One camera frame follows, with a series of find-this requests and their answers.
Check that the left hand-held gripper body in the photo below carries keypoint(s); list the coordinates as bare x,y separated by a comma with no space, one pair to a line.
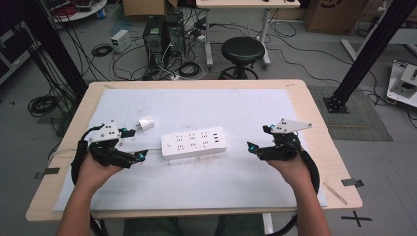
105,131

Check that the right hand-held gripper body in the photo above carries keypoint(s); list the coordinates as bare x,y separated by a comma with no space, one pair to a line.
282,147

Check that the person's right hand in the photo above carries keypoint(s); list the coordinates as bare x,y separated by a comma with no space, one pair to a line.
293,170

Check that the person's left hand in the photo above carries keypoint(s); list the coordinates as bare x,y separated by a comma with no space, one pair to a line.
95,173

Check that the white charger adapter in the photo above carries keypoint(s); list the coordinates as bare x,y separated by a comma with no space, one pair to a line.
146,123

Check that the wooden table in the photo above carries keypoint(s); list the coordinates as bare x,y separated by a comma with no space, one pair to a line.
321,144

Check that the white power strip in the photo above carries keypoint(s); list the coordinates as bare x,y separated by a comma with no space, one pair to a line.
193,143

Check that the white table mat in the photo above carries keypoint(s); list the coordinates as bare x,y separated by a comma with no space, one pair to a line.
196,183

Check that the grey tape piece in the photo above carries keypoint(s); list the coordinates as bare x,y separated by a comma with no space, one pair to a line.
49,171
352,182

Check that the thin wooden stick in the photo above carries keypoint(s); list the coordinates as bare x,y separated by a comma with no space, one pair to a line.
335,192

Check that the black round stool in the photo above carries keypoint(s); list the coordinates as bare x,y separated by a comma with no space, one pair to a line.
242,49

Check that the grey floor mat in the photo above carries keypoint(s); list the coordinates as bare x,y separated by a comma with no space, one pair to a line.
360,121

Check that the white power supply box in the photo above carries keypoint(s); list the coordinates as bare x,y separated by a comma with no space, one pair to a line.
120,40

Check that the black computer tower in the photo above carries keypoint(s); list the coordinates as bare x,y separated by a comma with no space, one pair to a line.
175,32
154,39

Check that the grey metal rack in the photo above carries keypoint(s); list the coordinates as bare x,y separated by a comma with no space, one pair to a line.
13,55

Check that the round white table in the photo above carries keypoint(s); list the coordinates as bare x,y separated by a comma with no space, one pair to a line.
82,11

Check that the small cardboard box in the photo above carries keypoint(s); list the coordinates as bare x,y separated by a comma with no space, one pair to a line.
144,7

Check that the white desk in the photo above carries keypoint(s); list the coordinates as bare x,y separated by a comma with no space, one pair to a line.
246,3

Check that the large cardboard box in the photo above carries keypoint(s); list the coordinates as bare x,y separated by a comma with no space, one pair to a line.
334,16

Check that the white device on floor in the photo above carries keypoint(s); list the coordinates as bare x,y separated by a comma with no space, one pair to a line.
405,83

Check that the black aluminium post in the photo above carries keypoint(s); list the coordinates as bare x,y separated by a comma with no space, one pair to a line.
367,55
55,49

